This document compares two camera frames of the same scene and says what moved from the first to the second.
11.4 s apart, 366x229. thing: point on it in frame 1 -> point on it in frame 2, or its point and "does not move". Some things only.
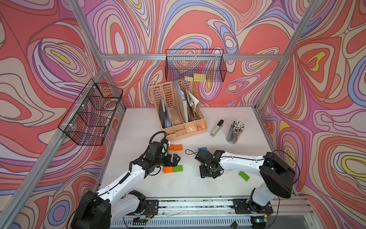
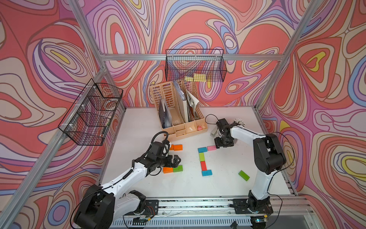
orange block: x=167 y=169 does not move
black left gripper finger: x=176 y=158 does not move
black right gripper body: x=205 y=171 -> x=224 y=141
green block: x=179 y=168 does not move
